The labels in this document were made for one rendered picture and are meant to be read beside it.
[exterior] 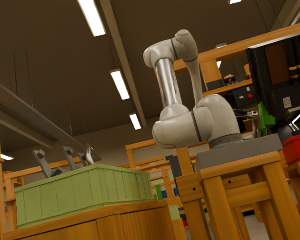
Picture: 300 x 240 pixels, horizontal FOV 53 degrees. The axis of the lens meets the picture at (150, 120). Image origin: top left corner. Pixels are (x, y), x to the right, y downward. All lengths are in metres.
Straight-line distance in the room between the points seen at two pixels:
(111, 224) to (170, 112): 0.59
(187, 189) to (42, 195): 0.83
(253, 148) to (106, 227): 0.65
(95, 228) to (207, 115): 0.67
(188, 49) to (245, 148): 0.80
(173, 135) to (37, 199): 0.64
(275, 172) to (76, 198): 0.79
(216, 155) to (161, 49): 0.81
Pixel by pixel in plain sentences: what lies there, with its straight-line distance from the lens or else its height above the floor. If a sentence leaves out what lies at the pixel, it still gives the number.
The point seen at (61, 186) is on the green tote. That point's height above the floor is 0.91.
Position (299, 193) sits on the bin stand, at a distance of 1.71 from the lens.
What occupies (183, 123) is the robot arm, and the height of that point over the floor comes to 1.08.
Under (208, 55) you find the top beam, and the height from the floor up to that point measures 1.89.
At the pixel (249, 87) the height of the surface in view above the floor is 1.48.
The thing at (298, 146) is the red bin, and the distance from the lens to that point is 1.56.
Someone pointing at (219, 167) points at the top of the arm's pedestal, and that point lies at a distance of 1.24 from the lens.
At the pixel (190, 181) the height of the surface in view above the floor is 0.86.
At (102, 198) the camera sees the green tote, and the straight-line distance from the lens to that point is 1.19.
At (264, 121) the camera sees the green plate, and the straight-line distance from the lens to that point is 2.11.
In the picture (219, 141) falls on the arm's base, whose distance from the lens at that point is 1.35.
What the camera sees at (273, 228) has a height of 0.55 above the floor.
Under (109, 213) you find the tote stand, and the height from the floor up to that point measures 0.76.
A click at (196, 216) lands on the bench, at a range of 1.78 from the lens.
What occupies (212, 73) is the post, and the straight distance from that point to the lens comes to 2.60.
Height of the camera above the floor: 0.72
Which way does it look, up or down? 18 degrees up
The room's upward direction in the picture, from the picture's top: 13 degrees counter-clockwise
